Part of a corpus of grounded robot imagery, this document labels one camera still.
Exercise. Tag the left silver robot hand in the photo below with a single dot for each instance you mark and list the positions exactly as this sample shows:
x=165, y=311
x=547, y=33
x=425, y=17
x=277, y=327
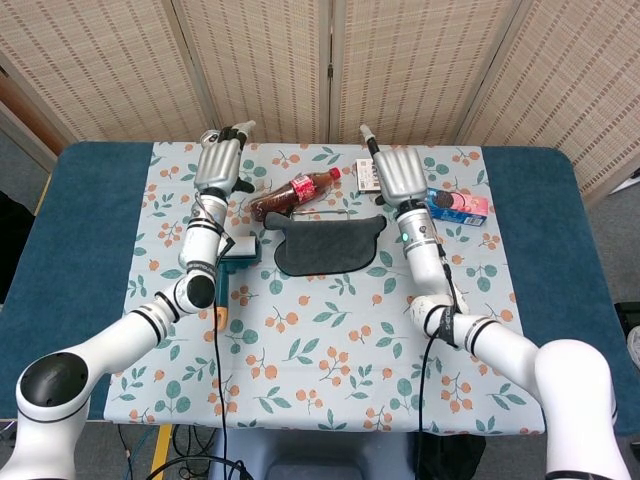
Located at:
x=217, y=162

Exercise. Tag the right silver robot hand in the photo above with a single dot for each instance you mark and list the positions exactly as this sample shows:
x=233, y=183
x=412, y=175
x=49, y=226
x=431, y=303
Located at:
x=400, y=172

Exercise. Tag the blue microfiber cloth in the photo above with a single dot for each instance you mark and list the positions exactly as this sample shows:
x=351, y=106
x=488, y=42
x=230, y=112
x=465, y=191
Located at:
x=325, y=245

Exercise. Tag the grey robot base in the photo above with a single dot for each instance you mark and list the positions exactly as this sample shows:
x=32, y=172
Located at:
x=310, y=455

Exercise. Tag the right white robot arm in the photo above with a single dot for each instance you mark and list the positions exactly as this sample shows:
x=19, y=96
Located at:
x=525, y=350

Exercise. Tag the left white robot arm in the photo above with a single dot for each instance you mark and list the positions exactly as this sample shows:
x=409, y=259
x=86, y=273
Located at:
x=115, y=340

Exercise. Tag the dark box with square grid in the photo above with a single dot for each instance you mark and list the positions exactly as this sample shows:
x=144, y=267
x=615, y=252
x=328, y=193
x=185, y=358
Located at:
x=367, y=175

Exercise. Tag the blue and pink cookie box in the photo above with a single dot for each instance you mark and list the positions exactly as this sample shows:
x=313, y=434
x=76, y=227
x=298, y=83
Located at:
x=462, y=207

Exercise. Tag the cola bottle with red label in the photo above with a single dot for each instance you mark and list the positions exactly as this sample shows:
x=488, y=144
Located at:
x=290, y=195

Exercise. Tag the teal lint roller orange tip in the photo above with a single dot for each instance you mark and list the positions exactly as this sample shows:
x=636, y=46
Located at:
x=242, y=260

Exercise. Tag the woven bamboo folding screen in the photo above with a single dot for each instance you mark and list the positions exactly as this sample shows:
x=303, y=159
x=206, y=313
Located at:
x=125, y=60

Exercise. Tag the dark teal table cover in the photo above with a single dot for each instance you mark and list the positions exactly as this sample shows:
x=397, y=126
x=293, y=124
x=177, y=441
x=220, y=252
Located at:
x=75, y=225

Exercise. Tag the floral leaf print tablecloth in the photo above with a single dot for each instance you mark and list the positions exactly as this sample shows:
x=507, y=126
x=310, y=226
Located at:
x=325, y=360

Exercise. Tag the black bag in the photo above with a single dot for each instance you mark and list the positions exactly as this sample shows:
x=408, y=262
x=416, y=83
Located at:
x=452, y=457

